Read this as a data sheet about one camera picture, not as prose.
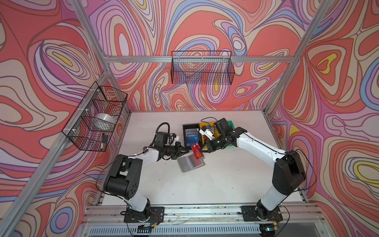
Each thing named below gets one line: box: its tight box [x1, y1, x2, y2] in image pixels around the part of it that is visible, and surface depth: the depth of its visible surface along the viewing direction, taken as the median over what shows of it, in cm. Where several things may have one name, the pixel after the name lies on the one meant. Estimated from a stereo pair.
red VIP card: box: [190, 142, 204, 160], surface depth 82 cm
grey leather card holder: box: [177, 153, 206, 173], surface depth 92 cm
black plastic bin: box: [182, 123, 203, 150], surface depth 103 cm
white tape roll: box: [93, 112, 117, 132], surface depth 74 cm
